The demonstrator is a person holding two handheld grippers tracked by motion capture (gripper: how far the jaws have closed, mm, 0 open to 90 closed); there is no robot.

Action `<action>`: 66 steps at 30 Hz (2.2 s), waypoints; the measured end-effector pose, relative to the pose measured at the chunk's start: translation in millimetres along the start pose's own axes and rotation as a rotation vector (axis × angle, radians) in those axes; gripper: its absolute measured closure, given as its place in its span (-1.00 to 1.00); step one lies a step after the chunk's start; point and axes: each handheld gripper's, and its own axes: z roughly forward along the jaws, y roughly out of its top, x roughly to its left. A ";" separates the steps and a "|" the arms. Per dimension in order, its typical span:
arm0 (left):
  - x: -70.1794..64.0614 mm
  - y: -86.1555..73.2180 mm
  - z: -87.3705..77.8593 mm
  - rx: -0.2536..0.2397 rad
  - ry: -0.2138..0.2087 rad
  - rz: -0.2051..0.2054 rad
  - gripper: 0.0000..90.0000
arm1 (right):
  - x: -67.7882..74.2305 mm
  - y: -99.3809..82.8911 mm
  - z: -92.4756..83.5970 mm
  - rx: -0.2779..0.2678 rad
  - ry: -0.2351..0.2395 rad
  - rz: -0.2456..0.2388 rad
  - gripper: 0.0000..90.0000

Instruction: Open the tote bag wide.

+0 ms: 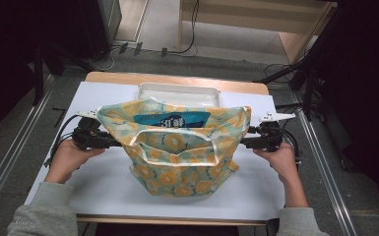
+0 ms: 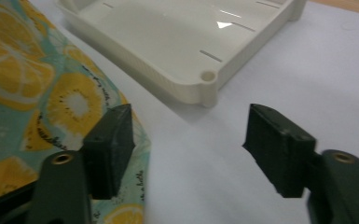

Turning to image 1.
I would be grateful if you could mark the metal floor rail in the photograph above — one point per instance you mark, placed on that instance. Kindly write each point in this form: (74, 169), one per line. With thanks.
(16, 144)
(325, 170)

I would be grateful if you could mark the black tripod stand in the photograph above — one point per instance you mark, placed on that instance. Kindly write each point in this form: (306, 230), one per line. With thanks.
(308, 82)

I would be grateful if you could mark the wooden table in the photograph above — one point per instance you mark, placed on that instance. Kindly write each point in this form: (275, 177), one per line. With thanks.
(118, 77)

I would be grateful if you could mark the floral fabric tote bag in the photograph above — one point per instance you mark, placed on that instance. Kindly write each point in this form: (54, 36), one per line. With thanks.
(177, 164)

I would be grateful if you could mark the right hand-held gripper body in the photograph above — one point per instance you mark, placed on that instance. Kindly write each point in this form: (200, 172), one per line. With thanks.
(270, 137)

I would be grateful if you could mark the white table cover sheet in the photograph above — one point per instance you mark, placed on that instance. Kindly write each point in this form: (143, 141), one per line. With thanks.
(105, 183)

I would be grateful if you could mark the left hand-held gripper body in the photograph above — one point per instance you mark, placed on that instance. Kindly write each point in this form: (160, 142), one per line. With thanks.
(88, 139)

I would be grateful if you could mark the person's right hand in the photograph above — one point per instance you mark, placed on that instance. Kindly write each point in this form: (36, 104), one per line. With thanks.
(284, 160)

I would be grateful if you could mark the light wooden shelf unit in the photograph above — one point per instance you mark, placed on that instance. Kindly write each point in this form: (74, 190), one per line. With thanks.
(252, 16)

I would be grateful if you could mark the blue snack pouch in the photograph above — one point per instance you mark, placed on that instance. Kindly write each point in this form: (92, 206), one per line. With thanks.
(172, 119)

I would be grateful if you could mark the person's left hand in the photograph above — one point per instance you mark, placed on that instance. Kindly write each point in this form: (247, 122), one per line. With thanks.
(65, 160)

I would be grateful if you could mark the white plastic tray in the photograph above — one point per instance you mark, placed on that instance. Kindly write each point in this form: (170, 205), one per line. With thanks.
(178, 93)

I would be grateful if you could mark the grey cabinet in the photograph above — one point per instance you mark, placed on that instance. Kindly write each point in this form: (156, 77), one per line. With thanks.
(110, 19)

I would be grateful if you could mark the black metal stand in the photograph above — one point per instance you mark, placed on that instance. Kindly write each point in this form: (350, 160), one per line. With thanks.
(38, 75)

